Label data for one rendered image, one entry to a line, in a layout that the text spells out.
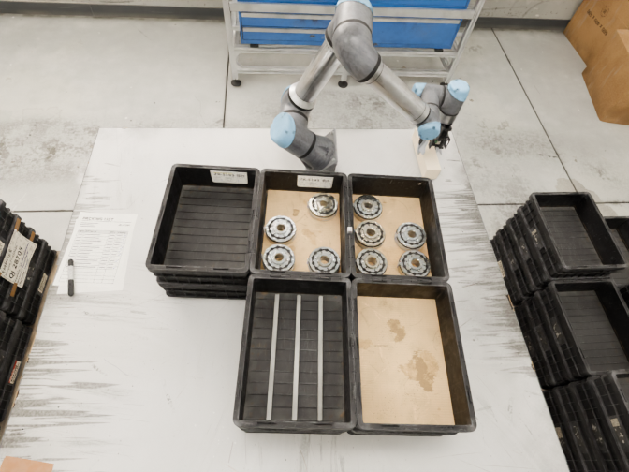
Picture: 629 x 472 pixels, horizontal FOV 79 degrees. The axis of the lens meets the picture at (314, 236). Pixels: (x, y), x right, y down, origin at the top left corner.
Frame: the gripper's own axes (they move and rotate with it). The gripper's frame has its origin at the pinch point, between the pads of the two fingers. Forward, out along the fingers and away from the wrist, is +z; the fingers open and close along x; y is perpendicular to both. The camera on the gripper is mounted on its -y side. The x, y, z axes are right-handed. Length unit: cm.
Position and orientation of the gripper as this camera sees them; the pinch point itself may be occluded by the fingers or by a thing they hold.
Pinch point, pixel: (426, 150)
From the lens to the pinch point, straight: 175.7
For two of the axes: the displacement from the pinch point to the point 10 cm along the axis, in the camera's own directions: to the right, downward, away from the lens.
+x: 10.0, -0.2, 1.0
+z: -0.7, 5.0, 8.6
